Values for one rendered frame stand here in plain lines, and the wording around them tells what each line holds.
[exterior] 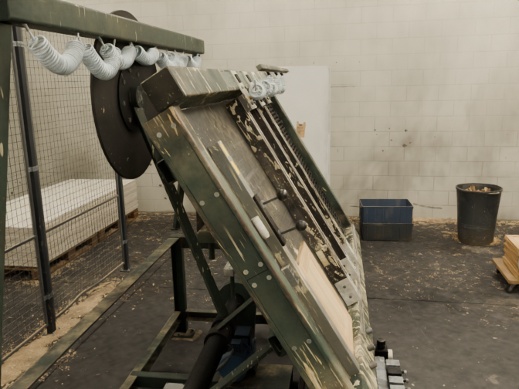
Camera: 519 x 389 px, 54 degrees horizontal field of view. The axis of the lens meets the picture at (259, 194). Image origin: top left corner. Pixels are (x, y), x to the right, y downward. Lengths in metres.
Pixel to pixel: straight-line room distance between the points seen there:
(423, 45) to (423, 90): 0.56
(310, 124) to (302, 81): 0.48
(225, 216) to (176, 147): 0.25
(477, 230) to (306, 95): 2.49
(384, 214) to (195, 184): 4.89
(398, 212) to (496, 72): 2.26
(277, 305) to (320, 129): 4.28
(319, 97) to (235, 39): 2.00
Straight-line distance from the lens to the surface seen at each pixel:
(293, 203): 2.32
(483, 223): 6.37
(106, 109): 2.35
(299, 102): 5.73
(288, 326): 1.61
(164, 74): 1.50
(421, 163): 7.24
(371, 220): 6.27
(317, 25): 7.14
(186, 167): 1.51
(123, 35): 2.42
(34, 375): 2.36
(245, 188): 1.74
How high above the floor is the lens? 1.92
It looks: 13 degrees down
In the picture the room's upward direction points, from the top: 1 degrees counter-clockwise
